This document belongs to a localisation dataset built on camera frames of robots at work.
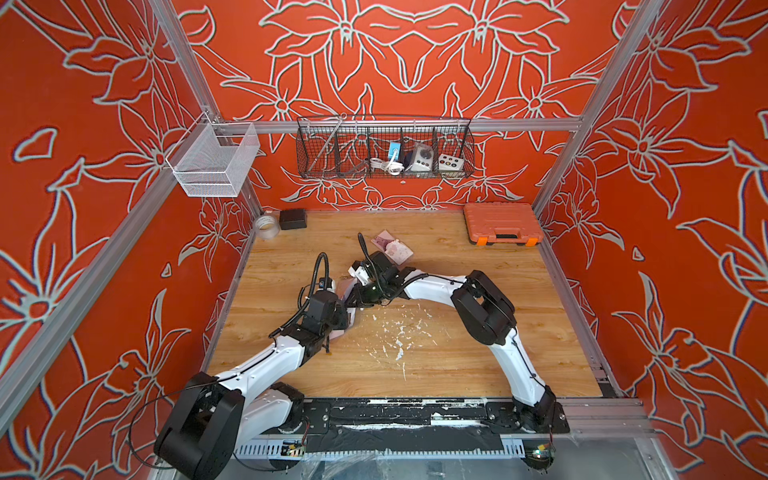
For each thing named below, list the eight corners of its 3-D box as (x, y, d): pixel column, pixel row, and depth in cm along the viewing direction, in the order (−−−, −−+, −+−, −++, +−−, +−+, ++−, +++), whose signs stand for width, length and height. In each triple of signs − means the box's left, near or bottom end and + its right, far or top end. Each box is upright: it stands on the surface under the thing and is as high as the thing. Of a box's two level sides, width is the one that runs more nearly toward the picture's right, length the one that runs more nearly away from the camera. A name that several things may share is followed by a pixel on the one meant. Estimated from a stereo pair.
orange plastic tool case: (471, 246, 110) (474, 237, 106) (462, 212, 122) (465, 203, 118) (540, 246, 110) (546, 237, 106) (524, 212, 122) (529, 202, 118)
